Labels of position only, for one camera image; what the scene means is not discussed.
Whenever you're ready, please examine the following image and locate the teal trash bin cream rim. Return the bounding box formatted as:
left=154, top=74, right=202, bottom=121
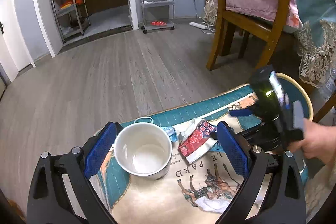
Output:
left=276, top=72, right=314, bottom=121

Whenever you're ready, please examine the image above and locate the person's right hand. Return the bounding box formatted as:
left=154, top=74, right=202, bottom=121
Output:
left=288, top=119, right=335, bottom=165

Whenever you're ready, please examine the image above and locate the red white snack packet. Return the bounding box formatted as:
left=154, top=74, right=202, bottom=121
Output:
left=178, top=119, right=218, bottom=165

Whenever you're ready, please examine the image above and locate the wooden chair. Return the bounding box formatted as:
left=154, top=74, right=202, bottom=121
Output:
left=206, top=0, right=290, bottom=71
left=313, top=97, right=335, bottom=123

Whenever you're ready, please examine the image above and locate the blue face mask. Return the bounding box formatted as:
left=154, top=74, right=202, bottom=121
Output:
left=133, top=117, right=185, bottom=143

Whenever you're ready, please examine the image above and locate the teal lace tablecloth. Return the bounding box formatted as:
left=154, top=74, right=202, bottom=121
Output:
left=284, top=0, right=335, bottom=88

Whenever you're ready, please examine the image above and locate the black mug white inside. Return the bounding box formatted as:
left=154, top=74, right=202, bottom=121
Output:
left=114, top=122, right=173, bottom=180

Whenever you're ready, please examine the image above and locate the white power strip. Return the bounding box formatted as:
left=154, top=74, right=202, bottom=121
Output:
left=189, top=22, right=208, bottom=30

